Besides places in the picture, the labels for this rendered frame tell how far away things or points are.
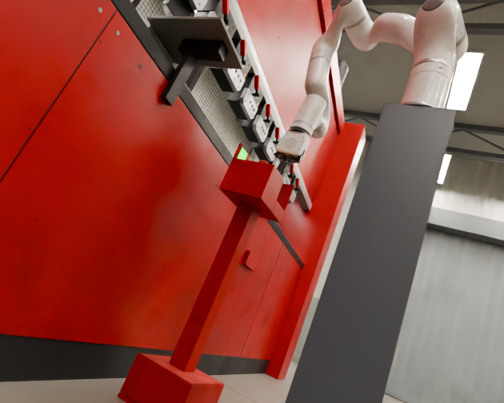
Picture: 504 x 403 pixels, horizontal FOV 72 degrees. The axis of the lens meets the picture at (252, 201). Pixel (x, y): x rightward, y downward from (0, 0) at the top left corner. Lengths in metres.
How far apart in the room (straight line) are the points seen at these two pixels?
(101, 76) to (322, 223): 2.42
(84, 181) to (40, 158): 0.12
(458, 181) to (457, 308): 2.90
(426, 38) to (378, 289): 0.78
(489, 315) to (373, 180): 7.71
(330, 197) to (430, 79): 2.08
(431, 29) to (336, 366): 0.98
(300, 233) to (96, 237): 2.26
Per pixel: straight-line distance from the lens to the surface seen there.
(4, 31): 0.80
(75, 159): 0.89
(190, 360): 1.12
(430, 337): 8.32
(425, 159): 0.98
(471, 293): 8.60
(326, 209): 3.08
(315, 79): 1.46
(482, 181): 9.58
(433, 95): 1.14
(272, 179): 1.11
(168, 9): 1.31
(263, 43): 1.80
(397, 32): 1.45
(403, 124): 1.04
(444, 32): 1.28
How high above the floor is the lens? 0.33
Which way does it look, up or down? 17 degrees up
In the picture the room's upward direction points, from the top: 23 degrees clockwise
